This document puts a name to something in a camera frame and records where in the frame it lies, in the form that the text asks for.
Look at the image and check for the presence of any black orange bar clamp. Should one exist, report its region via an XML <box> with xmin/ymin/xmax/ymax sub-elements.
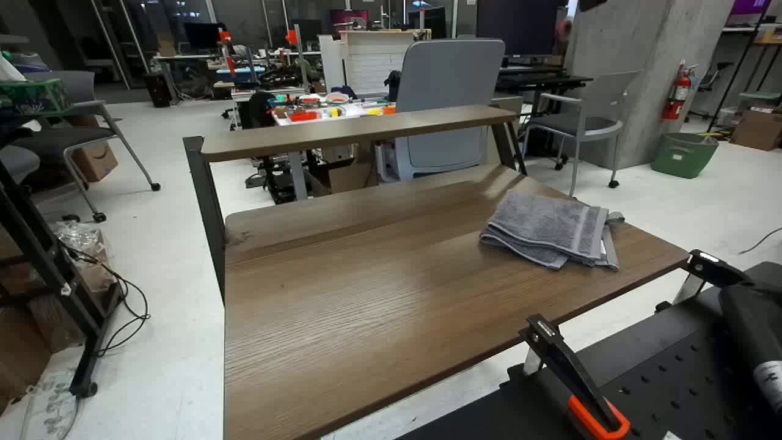
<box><xmin>524</xmin><ymin>312</ymin><xmax>630</xmax><ymax>440</ymax></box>

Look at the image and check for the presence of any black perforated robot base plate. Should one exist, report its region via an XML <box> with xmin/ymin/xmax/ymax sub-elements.
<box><xmin>402</xmin><ymin>288</ymin><xmax>782</xmax><ymax>440</ymax></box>

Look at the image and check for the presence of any green plastic bin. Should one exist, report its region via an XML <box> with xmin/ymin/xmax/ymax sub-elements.
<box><xmin>651</xmin><ymin>132</ymin><xmax>719</xmax><ymax>179</ymax></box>

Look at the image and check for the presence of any cardboard box under desk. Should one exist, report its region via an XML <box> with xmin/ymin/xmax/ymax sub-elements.
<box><xmin>309</xmin><ymin>160</ymin><xmax>378</xmax><ymax>195</ymax></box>

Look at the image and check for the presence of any black metal bar clamp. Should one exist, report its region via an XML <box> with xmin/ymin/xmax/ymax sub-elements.
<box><xmin>674</xmin><ymin>250</ymin><xmax>749</xmax><ymax>302</ymax></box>

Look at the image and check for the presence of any white cluttered work table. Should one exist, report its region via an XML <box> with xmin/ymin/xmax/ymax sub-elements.
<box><xmin>275</xmin><ymin>92</ymin><xmax>395</xmax><ymax>200</ymax></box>

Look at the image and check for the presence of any wooden desk upper shelf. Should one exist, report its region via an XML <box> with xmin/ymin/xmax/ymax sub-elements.
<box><xmin>183</xmin><ymin>104</ymin><xmax>526</xmax><ymax>291</ymax></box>

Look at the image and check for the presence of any white whiteboard panel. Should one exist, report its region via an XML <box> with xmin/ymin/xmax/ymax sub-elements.
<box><xmin>318</xmin><ymin>31</ymin><xmax>414</xmax><ymax>94</ymax></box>

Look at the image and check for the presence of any black backpack on table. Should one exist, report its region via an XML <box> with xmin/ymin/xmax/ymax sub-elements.
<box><xmin>239</xmin><ymin>90</ymin><xmax>276</xmax><ymax>129</ymax></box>

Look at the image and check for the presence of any folded grey towel cloth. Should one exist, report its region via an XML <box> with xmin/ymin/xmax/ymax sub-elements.
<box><xmin>479</xmin><ymin>190</ymin><xmax>620</xmax><ymax>270</ymax></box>

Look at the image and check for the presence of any black cable on floor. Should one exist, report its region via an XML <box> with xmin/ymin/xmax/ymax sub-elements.
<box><xmin>53</xmin><ymin>213</ymin><xmax>155</xmax><ymax>357</ymax></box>

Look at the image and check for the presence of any cardboard box under chair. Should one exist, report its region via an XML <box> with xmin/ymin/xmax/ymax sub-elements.
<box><xmin>73</xmin><ymin>142</ymin><xmax>118</xmax><ymax>184</ymax></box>

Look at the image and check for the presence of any grey office chair back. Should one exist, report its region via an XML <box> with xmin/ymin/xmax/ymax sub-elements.
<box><xmin>376</xmin><ymin>38</ymin><xmax>505</xmax><ymax>181</ymax></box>

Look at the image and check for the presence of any cardboard box right background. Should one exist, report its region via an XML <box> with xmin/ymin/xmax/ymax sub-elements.
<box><xmin>731</xmin><ymin>110</ymin><xmax>782</xmax><ymax>151</ymax></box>

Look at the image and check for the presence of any grey rolling chair left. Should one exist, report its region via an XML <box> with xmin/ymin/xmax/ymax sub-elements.
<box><xmin>0</xmin><ymin>71</ymin><xmax>158</xmax><ymax>223</ymax></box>

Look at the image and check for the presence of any grey metal frame chair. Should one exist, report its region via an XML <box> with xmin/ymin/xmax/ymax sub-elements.
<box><xmin>520</xmin><ymin>71</ymin><xmax>637</xmax><ymax>190</ymax></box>

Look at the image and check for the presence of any black metal stand left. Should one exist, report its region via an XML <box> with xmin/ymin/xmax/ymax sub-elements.
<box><xmin>0</xmin><ymin>164</ymin><xmax>122</xmax><ymax>398</ymax></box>

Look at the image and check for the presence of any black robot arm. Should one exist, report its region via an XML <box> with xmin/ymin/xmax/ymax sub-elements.
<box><xmin>719</xmin><ymin>261</ymin><xmax>782</xmax><ymax>416</ymax></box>

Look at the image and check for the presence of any red fire extinguisher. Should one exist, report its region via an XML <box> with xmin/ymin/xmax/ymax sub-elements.
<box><xmin>663</xmin><ymin>63</ymin><xmax>694</xmax><ymax>121</ymax></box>

